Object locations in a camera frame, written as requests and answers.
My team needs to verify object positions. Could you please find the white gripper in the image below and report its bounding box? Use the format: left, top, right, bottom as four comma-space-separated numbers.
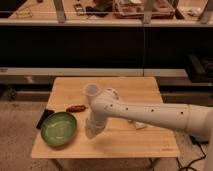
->
85, 118, 106, 139

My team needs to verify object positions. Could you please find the brown red oblong object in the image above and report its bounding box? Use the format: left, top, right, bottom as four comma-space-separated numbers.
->
66, 105, 86, 113

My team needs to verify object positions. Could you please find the green ceramic bowl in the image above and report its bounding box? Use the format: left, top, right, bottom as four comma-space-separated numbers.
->
40, 112, 77, 147

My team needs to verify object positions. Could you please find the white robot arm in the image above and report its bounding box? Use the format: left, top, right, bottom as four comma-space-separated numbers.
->
85, 88, 213, 171

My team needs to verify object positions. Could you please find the wooden table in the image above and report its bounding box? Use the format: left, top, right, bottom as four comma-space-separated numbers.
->
30, 76, 181, 171

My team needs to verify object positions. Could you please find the translucent plastic cup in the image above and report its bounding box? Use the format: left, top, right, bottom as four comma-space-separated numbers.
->
83, 83, 101, 103

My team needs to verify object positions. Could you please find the crumpled white cloth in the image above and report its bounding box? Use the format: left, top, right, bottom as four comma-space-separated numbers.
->
128, 120, 147, 130

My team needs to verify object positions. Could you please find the black smartphone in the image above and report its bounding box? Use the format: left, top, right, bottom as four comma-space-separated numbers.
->
36, 109, 54, 130

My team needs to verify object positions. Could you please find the small dark device on shelf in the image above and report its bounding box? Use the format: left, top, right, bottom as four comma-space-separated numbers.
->
73, 4, 85, 16

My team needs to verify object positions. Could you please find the black box at right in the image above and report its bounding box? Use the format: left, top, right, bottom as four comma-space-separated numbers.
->
185, 55, 213, 83

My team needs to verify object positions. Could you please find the wicker tray on shelf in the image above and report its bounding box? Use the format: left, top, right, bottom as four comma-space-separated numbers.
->
113, 0, 175, 19

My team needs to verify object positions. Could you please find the black cable on floor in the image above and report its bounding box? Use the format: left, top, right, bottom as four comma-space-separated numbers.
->
176, 136, 209, 171

